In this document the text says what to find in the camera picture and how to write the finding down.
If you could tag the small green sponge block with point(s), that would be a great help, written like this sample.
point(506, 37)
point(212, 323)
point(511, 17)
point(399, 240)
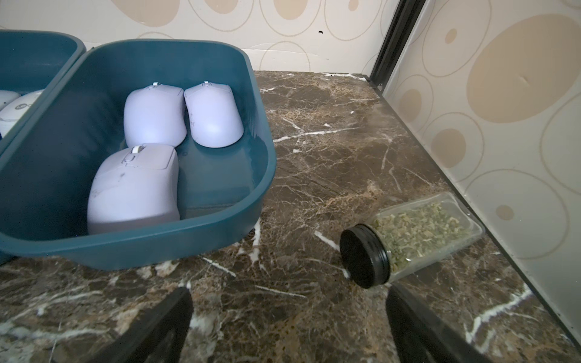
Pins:
point(400, 240)

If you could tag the white mouse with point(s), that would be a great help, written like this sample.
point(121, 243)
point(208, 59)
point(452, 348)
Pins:
point(6, 97)
point(15, 110)

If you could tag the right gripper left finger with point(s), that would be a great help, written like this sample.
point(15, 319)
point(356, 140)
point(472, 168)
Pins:
point(158, 336)

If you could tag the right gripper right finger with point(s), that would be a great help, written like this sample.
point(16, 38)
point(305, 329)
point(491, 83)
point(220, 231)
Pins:
point(420, 335)

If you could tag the purple mouse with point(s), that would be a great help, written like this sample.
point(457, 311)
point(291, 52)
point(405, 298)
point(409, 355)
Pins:
point(213, 115)
point(134, 188)
point(155, 115)

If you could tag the teal storage box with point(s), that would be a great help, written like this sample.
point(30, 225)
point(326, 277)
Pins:
point(220, 191)
point(27, 59)

